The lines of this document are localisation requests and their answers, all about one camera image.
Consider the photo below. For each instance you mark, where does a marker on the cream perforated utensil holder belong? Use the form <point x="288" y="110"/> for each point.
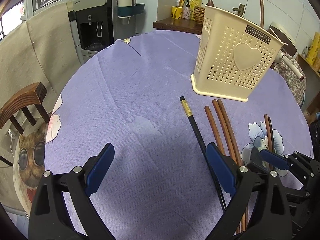
<point x="225" y="62"/>

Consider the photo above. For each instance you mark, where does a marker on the small floral bottle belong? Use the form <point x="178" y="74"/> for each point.
<point x="186" y="12"/>

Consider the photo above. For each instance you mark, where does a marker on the yellow roll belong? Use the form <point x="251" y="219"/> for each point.
<point x="313" y="47"/>

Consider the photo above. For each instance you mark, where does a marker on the brown wooden chopstick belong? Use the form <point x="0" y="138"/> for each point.
<point x="223" y="130"/>
<point x="228" y="127"/>
<point x="212" y="127"/>

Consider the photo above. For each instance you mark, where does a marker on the purple floral tablecloth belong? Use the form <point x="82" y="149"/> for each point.
<point x="150" y="105"/>

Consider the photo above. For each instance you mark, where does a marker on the beige cloth cover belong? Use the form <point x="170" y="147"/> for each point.
<point x="45" y="55"/>

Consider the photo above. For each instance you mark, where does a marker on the floral patterned cloth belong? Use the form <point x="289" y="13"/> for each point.
<point x="292" y="85"/>

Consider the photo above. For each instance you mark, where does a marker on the brown wooden chair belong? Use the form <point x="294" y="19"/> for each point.
<point x="22" y="105"/>

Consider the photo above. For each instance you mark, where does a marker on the white power plug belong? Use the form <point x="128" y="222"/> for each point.
<point x="11" y="133"/>

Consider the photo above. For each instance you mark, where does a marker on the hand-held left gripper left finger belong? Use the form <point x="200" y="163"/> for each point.
<point x="100" y="170"/>

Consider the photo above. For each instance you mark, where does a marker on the yellow pump bottle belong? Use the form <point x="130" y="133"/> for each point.
<point x="196" y="3"/>

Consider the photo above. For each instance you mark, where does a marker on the black plastic bag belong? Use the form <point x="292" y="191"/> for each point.
<point x="315" y="135"/>

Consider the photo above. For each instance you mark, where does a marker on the dark wooden side table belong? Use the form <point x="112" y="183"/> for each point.
<point x="175" y="25"/>

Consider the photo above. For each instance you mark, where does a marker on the black chopstick with gold band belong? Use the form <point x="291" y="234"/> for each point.
<point x="197" y="130"/>

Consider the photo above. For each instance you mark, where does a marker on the light wooden shelf unit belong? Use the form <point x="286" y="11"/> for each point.
<point x="312" y="80"/>

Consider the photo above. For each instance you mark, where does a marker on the yellow mug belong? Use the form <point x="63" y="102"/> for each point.
<point x="177" y="13"/>

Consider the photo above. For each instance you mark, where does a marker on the cat print round cushion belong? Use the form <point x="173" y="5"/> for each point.
<point x="30" y="160"/>

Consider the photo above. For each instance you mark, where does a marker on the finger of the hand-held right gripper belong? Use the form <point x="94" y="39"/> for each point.
<point x="273" y="158"/>
<point x="257" y="156"/>

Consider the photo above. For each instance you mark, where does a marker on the blue plastic basin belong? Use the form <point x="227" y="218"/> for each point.
<point x="302" y="101"/>

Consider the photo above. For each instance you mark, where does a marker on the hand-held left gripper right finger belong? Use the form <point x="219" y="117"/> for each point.
<point x="222" y="170"/>

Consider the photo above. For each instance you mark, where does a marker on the small white bottle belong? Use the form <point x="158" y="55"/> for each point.
<point x="305" y="51"/>

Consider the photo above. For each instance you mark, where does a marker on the wicker basket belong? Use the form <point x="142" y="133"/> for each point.
<point x="199" y="15"/>

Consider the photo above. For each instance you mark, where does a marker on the grey black water dispenser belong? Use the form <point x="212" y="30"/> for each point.
<point x="100" y="17"/>

